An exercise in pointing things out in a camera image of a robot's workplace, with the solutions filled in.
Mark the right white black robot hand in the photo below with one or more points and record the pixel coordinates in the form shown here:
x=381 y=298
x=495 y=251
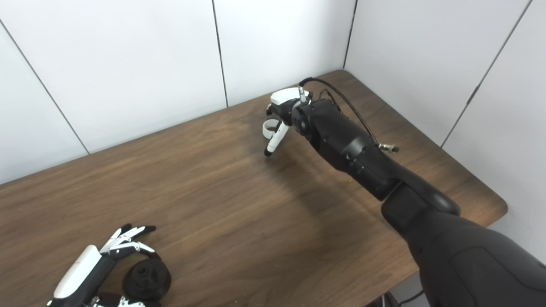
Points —
x=283 y=108

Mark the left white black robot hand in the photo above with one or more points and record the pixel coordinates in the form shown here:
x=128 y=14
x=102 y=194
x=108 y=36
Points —
x=81 y=268

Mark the round black part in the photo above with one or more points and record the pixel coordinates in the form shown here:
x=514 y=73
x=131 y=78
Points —
x=147 y=279

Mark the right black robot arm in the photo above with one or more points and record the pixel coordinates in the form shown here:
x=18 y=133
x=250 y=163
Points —
x=362 y=153

